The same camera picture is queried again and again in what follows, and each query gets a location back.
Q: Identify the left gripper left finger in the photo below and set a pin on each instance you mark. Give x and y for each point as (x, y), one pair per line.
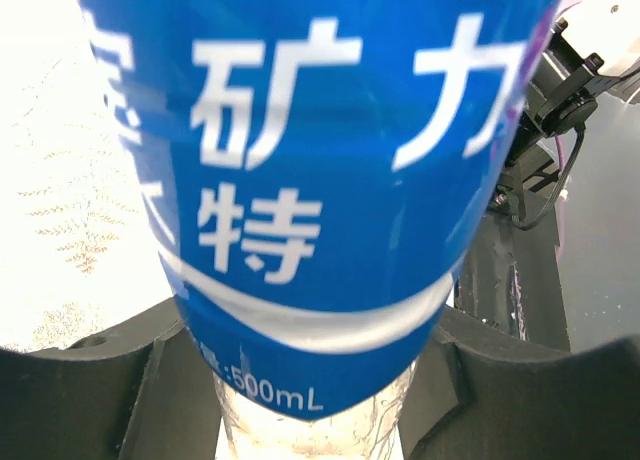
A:
(138, 390)

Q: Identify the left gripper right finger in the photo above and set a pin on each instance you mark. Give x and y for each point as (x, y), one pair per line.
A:
(478, 393)

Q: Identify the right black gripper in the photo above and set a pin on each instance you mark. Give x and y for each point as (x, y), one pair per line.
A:
(560, 97)

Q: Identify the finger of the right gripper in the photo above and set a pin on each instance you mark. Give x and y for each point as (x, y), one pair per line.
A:
(510, 281)

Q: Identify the blue label water bottle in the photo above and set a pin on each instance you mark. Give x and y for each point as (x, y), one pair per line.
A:
(314, 173)

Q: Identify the floral table mat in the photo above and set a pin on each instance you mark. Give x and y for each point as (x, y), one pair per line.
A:
(77, 254)

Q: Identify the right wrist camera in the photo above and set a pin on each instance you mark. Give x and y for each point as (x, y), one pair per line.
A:
(610, 29)

